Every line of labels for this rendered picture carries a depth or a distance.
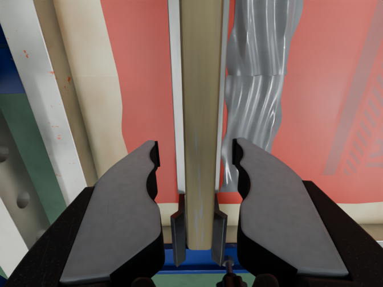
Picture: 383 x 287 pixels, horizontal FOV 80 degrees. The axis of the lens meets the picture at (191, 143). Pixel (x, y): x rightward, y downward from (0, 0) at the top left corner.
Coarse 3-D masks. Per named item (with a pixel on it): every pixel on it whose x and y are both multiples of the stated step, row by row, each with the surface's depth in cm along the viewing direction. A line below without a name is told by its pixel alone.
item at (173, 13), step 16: (176, 0) 20; (224, 0) 20; (176, 16) 21; (224, 16) 21; (176, 32) 22; (224, 32) 22; (176, 48) 22; (224, 48) 22; (176, 64) 23; (224, 64) 23; (176, 80) 24; (224, 80) 24; (176, 96) 25; (224, 96) 25; (176, 112) 25; (176, 128) 26; (176, 144) 27; (176, 160) 28
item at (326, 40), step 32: (128, 0) 24; (160, 0) 24; (320, 0) 24; (352, 0) 24; (128, 32) 25; (160, 32) 25; (320, 32) 25; (352, 32) 25; (128, 64) 27; (160, 64) 27; (288, 64) 27; (320, 64) 27; (352, 64) 27
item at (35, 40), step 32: (0, 0) 21; (32, 0) 21; (32, 32) 22; (32, 64) 23; (64, 64) 26; (32, 96) 25; (64, 96) 26; (64, 128) 27; (64, 160) 29; (64, 192) 31
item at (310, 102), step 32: (128, 96) 29; (160, 96) 29; (288, 96) 29; (320, 96) 29; (128, 128) 31; (160, 128) 31; (224, 128) 31; (288, 128) 31; (320, 128) 31; (160, 160) 33; (288, 160) 33; (320, 160) 33; (160, 192) 36; (224, 192) 36; (352, 192) 36
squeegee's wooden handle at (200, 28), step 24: (192, 0) 15; (216, 0) 15; (192, 24) 16; (216, 24) 16; (192, 48) 16; (216, 48) 16; (192, 72) 17; (216, 72) 17; (192, 96) 18; (216, 96) 18; (192, 120) 19; (216, 120) 19; (192, 144) 20; (216, 144) 20; (192, 168) 21; (192, 192) 23; (192, 216) 24; (192, 240) 26
